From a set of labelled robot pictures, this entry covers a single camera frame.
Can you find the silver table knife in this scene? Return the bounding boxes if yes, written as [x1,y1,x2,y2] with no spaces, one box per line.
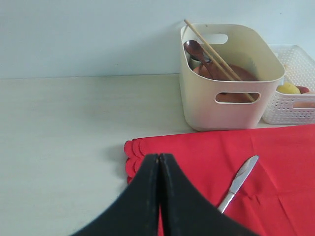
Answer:
[218,155,259,213]

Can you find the stainless steel cup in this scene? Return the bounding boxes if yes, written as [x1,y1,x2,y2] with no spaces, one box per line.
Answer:
[189,55,202,70]

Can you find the cream plastic bin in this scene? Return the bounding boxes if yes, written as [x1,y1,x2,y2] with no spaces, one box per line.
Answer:
[179,23,284,131]

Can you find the dark wooden spoon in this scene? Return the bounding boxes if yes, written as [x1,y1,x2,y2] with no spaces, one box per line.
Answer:
[183,40,215,79]

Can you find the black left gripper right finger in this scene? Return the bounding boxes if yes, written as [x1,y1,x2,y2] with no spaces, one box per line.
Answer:
[159,154,255,236]

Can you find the wooden chopstick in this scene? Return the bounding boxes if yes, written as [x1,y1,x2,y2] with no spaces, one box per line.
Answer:
[217,58,242,81]
[184,19,255,102]

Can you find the red tablecloth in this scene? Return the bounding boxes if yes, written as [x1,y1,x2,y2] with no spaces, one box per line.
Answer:
[124,124,315,236]

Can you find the yellow lemon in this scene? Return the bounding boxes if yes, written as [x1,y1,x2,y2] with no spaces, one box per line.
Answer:
[277,82,301,95]

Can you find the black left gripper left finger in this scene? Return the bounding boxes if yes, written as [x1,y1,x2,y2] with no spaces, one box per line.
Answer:
[73,154,159,236]

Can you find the red sausage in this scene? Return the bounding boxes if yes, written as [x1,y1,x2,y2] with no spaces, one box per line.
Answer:
[297,86,311,94]

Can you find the white perforated plastic basket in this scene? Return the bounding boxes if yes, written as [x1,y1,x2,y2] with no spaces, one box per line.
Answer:
[262,44,315,125]

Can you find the brown wooden plate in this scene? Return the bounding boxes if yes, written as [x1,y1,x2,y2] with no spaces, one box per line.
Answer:
[193,64,259,103]

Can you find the brown egg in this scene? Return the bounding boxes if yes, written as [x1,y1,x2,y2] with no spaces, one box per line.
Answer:
[293,102,315,109]

